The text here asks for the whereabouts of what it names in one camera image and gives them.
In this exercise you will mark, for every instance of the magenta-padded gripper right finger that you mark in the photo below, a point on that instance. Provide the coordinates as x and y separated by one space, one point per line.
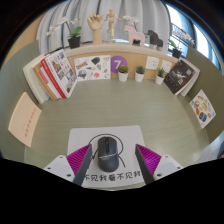
166 165

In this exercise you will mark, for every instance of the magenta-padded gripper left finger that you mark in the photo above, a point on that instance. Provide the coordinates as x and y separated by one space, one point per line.
58 166

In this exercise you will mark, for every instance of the black computer mouse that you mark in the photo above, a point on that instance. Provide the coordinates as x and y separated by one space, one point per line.
108 155

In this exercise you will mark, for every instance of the white mouse pad with drawing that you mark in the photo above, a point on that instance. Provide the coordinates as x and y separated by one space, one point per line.
83 136

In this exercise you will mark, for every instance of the beige card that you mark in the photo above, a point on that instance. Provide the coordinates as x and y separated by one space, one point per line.
24 120

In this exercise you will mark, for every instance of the colourful sticker card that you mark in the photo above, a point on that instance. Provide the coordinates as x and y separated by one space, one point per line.
202 108

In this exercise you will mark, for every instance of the small potted green plant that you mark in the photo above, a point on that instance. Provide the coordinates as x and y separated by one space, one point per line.
139 77
159 80
123 76

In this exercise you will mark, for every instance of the white book stack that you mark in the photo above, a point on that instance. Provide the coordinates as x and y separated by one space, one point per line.
193 83

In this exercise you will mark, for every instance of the black cover book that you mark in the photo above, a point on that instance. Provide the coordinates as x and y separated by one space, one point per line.
178 76

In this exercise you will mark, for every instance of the thick white book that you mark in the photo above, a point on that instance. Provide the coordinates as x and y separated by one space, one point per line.
33 80

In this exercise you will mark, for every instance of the red-edged picture magazine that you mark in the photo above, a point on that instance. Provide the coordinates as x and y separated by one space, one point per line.
61 71

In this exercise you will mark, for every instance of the white sticker sheet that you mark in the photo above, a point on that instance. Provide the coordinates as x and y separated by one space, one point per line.
91 68

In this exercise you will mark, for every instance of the white orchid in black pot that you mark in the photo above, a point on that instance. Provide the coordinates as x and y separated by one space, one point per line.
130 19
74 42
176 53

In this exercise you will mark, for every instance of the purple round sign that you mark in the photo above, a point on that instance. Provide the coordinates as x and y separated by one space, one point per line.
118 63

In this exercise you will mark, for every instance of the black horse figure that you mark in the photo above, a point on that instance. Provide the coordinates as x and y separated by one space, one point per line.
154 37

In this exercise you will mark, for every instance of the pink horse figure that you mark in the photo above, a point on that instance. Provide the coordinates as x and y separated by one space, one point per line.
135 35

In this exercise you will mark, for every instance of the wooden hand model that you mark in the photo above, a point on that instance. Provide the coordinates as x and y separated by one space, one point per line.
96 25

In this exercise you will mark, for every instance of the grey curtain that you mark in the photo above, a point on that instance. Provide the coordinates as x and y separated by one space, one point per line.
150 15

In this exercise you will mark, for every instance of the wooden artist mannequin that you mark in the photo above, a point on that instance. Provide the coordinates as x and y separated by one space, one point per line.
112 20

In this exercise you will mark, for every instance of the white wall socket plate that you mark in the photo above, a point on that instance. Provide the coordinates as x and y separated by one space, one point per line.
166 66
152 63

